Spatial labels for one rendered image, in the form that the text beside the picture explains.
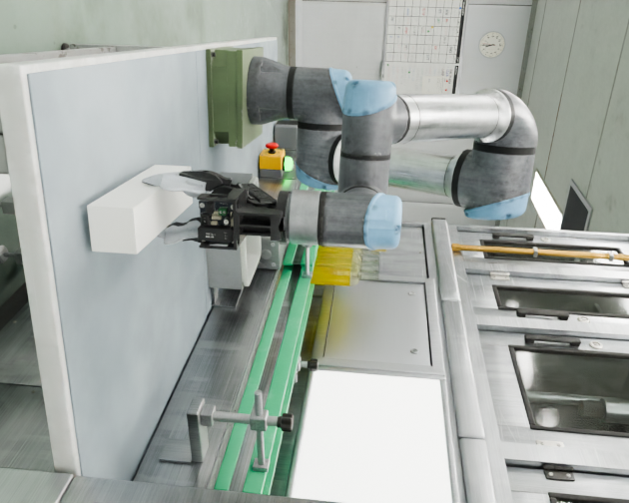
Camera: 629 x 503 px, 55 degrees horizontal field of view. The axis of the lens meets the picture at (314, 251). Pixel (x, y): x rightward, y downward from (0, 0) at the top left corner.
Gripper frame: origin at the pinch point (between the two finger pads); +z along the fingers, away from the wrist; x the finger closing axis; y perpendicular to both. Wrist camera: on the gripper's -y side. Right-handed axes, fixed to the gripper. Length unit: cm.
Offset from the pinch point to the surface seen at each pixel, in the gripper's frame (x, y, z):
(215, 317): 39, -41, 3
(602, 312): 55, -93, -102
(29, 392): 61, -36, 49
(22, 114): -15.3, 19.8, 6.1
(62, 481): 31.1, 22.4, 6.2
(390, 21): -28, -658, -36
